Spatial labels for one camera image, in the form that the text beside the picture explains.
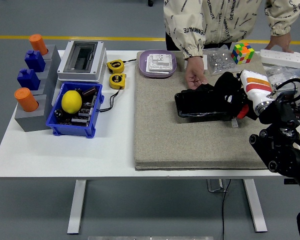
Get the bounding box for black rag with red tag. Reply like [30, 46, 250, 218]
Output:
[213, 71, 260, 121]

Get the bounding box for person's torso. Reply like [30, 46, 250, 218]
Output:
[163, 0, 270, 51]

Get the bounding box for colourful puzzle cube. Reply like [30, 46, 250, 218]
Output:
[230, 41, 255, 65]

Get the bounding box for white table leg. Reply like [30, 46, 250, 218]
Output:
[242, 178, 268, 233]
[66, 179, 88, 235]

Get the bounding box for clear bag of small parts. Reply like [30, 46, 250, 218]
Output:
[264, 65, 300, 85]

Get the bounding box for grey-brown mat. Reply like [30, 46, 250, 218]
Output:
[134, 50, 276, 172]

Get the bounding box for blue plastic block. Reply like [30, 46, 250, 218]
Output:
[16, 68, 41, 91]
[24, 49, 46, 73]

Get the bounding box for purple plate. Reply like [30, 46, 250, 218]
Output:
[138, 49, 178, 79]

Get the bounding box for black hanging cable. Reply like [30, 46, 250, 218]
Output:
[221, 178, 232, 240]

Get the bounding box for clear bag of metal parts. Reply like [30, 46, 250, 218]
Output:
[204, 47, 241, 77]

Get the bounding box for grey under-table control box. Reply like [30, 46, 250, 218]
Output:
[206, 179, 228, 193]

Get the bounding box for person's right hand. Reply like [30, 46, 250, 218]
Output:
[184, 56, 208, 90]

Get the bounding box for orange cylinder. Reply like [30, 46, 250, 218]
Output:
[28, 33, 49, 56]
[14, 87, 39, 113]

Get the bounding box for yellow lemon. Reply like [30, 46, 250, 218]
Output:
[61, 90, 83, 115]

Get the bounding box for electronic circuit boards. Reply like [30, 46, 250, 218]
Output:
[56, 94, 100, 127]

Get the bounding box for grey stepped block holder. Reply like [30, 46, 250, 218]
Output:
[14, 44, 63, 133]

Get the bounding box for grey electrical enclosure box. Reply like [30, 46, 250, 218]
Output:
[56, 40, 108, 83]

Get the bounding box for blue plastic bin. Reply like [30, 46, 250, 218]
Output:
[45, 81, 105, 138]

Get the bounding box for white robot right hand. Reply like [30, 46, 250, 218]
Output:
[224, 69, 275, 108]

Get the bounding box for white wall socket plate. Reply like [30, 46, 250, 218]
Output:
[146, 53, 174, 75]

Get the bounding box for yellow tape measure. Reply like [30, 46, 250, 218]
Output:
[108, 73, 128, 90]
[106, 59, 125, 74]

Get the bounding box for small white card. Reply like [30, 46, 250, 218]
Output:
[183, 56, 209, 71]

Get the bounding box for dark brown capacitor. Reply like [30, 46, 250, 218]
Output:
[82, 86, 98, 97]

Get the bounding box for white power strip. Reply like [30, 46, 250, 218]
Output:
[259, 48, 300, 71]

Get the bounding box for person's left hand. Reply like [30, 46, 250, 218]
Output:
[264, 33, 295, 54]

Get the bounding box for black glossy panel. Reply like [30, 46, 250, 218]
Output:
[174, 83, 241, 121]

